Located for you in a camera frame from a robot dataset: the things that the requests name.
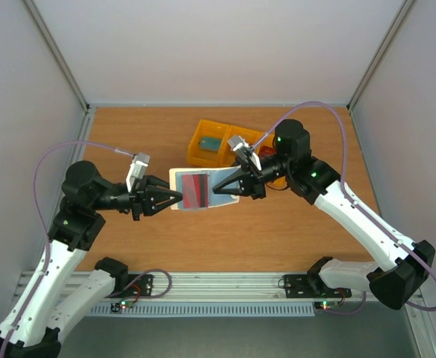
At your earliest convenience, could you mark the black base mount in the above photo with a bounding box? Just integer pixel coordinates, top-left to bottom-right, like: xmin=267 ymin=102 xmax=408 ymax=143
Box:
xmin=278 ymin=274 xmax=352 ymax=300
xmin=108 ymin=274 xmax=154 ymax=299

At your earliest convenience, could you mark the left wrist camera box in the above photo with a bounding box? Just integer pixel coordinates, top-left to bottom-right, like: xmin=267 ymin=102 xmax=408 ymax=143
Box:
xmin=125 ymin=153 xmax=150 ymax=192

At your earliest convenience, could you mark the aluminium front rail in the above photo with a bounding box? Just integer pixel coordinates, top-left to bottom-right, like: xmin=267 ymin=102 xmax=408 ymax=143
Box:
xmin=16 ymin=271 xmax=423 ymax=304

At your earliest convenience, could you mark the beige card holder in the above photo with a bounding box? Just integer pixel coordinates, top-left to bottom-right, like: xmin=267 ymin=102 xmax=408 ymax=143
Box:
xmin=169 ymin=167 xmax=240 ymax=211

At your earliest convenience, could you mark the green card in bin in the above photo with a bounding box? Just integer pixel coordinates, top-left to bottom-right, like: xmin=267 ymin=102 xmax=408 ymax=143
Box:
xmin=199 ymin=136 xmax=222 ymax=152

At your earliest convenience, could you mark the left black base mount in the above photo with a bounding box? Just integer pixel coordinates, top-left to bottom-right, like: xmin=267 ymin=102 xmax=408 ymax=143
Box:
xmin=108 ymin=274 xmax=154 ymax=299

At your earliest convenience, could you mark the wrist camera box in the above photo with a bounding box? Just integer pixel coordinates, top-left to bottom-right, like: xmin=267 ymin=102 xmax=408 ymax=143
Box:
xmin=228 ymin=135 xmax=262 ymax=172
xmin=125 ymin=153 xmax=150 ymax=192

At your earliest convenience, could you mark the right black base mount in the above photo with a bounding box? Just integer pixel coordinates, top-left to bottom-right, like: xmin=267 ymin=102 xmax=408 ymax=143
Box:
xmin=278 ymin=274 xmax=352 ymax=300

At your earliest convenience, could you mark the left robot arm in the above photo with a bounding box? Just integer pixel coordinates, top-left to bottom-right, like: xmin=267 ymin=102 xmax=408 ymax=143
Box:
xmin=0 ymin=160 xmax=182 ymax=357

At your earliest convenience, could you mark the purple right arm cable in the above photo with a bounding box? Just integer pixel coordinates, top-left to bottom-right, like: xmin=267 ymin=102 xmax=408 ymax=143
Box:
xmin=249 ymin=101 xmax=436 ymax=311

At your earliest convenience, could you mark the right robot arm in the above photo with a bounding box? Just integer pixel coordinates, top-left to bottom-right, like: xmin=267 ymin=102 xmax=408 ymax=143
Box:
xmin=213 ymin=119 xmax=435 ymax=310

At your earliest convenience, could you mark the red card in bin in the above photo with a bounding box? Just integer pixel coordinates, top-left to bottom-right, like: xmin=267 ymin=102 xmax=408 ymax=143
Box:
xmin=258 ymin=145 xmax=275 ymax=157

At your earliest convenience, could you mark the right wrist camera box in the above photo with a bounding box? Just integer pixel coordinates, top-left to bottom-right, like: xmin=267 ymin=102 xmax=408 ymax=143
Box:
xmin=228 ymin=135 xmax=262 ymax=172

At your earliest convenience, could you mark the red VIP credit card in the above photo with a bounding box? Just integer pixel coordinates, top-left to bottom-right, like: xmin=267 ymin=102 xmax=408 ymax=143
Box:
xmin=181 ymin=172 xmax=209 ymax=210

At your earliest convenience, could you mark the grey slotted cable duct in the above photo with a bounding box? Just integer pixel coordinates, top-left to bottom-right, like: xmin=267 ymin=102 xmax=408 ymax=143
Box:
xmin=88 ymin=302 xmax=315 ymax=318

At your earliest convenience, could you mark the yellow plastic bin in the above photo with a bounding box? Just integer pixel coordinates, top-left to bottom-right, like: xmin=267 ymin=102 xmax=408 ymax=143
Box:
xmin=219 ymin=125 xmax=274 ymax=167
xmin=187 ymin=119 xmax=230 ymax=168

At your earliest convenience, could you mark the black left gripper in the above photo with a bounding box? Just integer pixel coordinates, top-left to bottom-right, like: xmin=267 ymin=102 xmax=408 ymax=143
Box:
xmin=92 ymin=174 xmax=184 ymax=221

